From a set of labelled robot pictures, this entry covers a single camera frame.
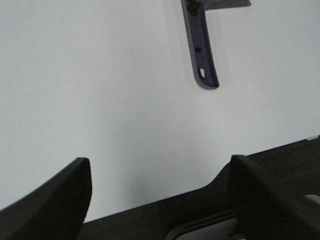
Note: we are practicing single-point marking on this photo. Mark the grey plastic dustpan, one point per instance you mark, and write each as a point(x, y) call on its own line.
point(203, 66)

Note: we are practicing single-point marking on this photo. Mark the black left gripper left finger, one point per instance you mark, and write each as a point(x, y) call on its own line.
point(54, 211)

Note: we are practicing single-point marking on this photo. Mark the pile of coffee beans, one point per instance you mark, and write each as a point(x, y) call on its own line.
point(193, 24)

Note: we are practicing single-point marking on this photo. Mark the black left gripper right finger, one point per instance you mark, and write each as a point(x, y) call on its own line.
point(265, 208)

